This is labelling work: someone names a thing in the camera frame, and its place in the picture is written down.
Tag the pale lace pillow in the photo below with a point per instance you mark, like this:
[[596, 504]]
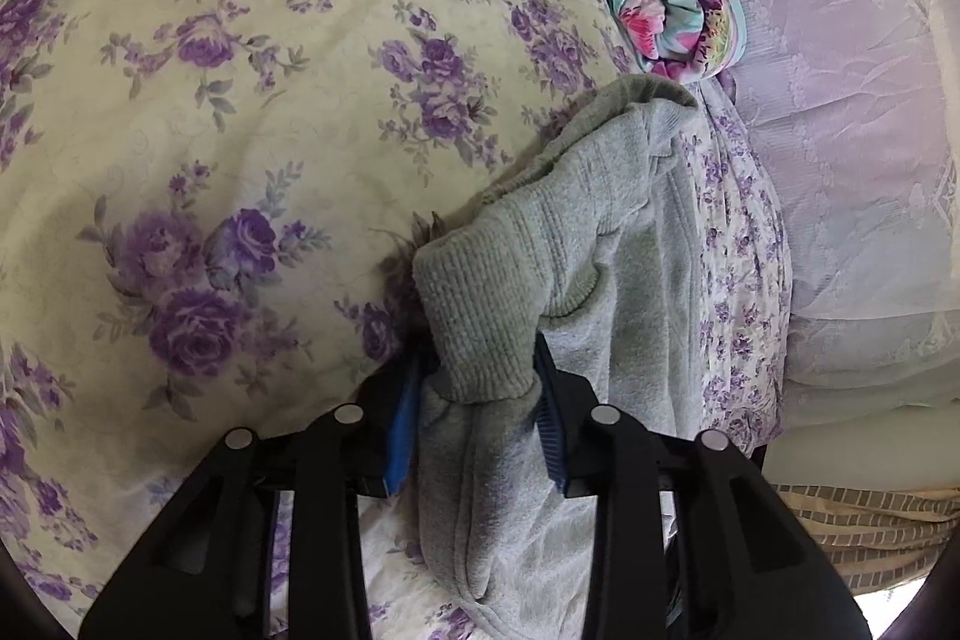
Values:
[[870, 362]]

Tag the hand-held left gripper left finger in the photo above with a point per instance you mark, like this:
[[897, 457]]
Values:
[[401, 434]]

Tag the grey sweatshirt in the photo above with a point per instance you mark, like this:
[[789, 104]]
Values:
[[622, 280]]

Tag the purple floral bedspread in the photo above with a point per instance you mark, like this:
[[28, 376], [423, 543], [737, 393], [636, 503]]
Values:
[[225, 160]]

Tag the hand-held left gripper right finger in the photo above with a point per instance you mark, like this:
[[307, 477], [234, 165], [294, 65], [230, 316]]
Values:
[[549, 430]]

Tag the brick patterned curtain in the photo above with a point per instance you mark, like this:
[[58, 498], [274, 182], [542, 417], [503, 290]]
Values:
[[877, 527]]

